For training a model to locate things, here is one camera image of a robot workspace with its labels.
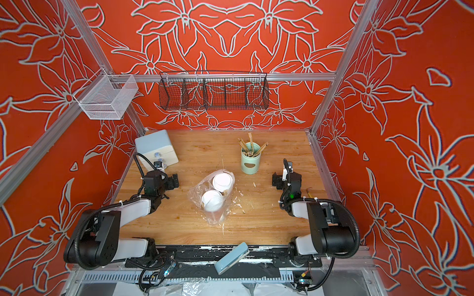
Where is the clear plastic carrier bag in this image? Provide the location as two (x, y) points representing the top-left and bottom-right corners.
(187, 169), (235, 226)

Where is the red milk tea cup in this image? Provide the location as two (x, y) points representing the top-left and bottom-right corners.
(212, 171), (234, 193)
(201, 190), (225, 212)

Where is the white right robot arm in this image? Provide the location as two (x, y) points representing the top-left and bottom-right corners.
(272, 159), (360, 259)

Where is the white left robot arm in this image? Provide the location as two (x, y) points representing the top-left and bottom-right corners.
(63, 152), (179, 271)

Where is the yellow pencil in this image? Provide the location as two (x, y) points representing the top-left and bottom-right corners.
(306, 187), (314, 199)

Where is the white mini drawer box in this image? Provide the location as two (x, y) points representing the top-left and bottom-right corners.
(135, 130), (178, 168)

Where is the mint green tin canister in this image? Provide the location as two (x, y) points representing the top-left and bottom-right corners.
(241, 152), (261, 175)

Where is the wooden stir sticks bundle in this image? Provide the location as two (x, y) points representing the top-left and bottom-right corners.
(238, 133), (269, 158)

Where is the light blue foot pedal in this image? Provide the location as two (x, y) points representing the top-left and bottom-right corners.
(214, 242), (249, 275)

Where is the black wire wall basket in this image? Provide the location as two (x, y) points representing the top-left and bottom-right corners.
(158, 72), (270, 111)

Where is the white wire mesh basket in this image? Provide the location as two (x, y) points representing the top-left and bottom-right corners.
(73, 69), (138, 120)

